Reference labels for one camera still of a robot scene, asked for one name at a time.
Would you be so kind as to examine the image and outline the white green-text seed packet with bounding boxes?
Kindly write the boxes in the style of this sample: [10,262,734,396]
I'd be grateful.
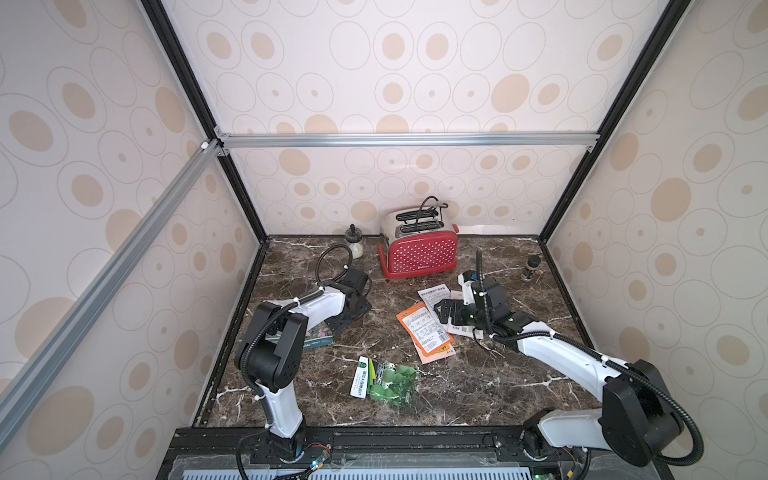
[418,284,452,311]

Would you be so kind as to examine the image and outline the orange marigold seed packet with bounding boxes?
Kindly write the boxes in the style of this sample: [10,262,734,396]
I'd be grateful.
[396,302,456,364]

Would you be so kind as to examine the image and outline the white orange-text seed packet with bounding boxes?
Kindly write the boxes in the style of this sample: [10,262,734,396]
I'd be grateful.
[434,291,483,340]

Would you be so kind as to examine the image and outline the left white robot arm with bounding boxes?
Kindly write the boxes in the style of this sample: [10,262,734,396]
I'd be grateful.
[235,267,372,439]

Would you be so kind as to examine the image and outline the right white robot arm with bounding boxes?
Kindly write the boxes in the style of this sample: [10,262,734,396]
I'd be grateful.
[428,271,705,467]

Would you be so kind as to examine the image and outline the green pea seed packet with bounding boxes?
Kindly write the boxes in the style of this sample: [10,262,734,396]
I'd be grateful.
[350,356,419,409]

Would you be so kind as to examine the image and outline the glass jar with white granules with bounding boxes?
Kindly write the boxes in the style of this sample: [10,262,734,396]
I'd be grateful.
[344,224,364,259]

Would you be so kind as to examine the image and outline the small dark spice bottle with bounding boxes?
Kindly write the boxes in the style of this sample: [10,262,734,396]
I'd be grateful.
[521,255,541,282]

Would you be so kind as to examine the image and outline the red polka dot toaster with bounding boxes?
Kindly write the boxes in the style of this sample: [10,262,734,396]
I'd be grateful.
[378,195,459,280]

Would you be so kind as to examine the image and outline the black right corner post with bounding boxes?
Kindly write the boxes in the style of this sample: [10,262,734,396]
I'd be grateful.
[539,0,692,248]

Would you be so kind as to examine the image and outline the silver aluminium cross rail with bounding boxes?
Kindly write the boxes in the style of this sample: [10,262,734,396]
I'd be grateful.
[203,131,600,151]

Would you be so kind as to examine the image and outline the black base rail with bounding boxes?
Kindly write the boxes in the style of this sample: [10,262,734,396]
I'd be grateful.
[157,426,673,479]

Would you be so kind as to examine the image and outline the black corner frame post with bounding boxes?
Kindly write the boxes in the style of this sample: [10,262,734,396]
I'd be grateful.
[140,0,269,244]

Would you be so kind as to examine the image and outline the silver aluminium side rail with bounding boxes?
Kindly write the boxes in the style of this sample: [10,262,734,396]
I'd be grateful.
[1,139,223,450]

